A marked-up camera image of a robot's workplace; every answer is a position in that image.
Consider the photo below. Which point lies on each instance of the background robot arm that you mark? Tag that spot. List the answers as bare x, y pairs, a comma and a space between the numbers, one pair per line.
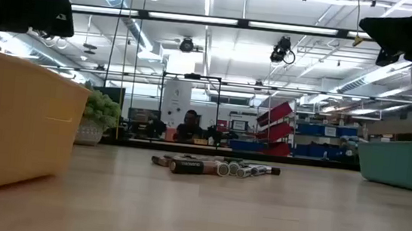
157, 128
217, 133

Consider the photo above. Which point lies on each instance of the blue bin shelf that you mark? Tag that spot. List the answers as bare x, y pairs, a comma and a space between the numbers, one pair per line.
310, 129

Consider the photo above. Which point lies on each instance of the teal plastic bin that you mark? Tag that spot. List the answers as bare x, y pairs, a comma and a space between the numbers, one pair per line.
402, 164

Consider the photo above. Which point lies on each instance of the green potted artificial plant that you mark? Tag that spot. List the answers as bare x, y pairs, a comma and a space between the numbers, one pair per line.
100, 111

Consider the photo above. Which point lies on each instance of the black ceiling dome camera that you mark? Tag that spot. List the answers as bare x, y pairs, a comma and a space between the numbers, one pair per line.
187, 44

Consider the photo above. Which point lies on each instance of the black background monitor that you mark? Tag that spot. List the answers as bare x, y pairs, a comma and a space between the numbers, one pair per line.
113, 95

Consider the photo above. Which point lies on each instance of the blue storage bins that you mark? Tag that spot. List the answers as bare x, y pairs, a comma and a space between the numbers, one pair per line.
244, 146
316, 152

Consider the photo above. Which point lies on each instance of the black aluminium table frame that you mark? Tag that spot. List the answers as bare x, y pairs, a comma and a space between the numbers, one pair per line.
300, 161

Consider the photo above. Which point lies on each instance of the black rig frame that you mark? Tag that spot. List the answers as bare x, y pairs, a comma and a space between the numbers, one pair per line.
192, 76

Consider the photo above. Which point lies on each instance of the white cylindrical tank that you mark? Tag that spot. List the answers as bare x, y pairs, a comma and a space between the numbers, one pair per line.
176, 101

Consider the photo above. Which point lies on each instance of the person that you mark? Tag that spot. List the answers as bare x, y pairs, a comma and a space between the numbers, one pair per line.
189, 129

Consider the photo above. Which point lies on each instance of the black overhead light bar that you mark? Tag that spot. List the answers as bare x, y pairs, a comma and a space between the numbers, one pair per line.
243, 23

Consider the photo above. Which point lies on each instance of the red bin rack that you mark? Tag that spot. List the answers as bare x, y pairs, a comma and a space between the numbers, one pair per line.
275, 127

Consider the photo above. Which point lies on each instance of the black ceiling disc fixture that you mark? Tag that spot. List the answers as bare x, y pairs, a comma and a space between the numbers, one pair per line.
90, 46

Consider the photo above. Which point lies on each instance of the small background screen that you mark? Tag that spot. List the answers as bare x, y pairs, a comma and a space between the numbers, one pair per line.
239, 125

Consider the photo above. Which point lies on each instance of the yellow plastic bin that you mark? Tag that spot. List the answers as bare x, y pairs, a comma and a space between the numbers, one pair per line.
12, 119

